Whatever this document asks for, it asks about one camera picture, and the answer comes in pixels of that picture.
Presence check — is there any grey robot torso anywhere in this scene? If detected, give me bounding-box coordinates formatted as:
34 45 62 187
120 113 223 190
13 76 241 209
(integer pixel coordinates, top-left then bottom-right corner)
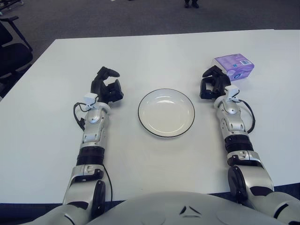
0 191 300 225

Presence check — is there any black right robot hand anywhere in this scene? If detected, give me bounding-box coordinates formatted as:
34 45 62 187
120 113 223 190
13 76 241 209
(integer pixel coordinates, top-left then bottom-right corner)
199 65 232 99

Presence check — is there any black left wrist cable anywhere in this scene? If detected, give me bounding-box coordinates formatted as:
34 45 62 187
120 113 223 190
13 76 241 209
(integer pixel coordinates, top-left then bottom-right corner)
73 102 86 132

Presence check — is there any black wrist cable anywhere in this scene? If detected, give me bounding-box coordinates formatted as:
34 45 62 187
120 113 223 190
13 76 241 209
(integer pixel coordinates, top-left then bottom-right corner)
73 102 86 132
236 99 255 134

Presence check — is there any black office chair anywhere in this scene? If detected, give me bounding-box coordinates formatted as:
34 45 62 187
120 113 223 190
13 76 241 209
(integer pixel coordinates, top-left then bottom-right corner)
0 15 33 80

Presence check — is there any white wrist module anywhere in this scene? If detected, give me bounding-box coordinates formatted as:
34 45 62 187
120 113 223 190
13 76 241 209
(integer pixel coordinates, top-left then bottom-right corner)
225 85 240 102
83 92 98 109

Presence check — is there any purple tissue paper pack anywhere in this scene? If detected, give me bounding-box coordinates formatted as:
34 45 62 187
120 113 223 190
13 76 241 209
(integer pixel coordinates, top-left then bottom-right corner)
212 53 255 82

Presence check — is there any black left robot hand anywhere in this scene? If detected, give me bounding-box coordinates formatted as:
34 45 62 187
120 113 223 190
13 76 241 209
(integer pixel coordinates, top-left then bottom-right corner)
90 66 124 104

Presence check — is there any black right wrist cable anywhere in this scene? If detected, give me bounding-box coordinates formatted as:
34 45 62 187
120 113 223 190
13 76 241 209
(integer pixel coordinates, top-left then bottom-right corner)
236 99 255 134

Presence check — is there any white plate black rim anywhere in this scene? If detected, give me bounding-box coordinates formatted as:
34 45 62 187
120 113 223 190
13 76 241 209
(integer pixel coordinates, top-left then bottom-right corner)
137 88 195 139

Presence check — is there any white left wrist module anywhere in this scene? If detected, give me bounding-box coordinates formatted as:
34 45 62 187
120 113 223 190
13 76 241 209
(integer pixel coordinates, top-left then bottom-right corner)
83 92 98 109

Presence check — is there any black left elbow cable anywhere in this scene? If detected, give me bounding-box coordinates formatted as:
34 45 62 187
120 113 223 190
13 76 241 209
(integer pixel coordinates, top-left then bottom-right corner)
103 167 113 202

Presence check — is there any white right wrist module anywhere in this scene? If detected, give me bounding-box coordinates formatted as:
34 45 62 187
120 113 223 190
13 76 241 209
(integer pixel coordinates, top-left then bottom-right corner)
225 85 240 102

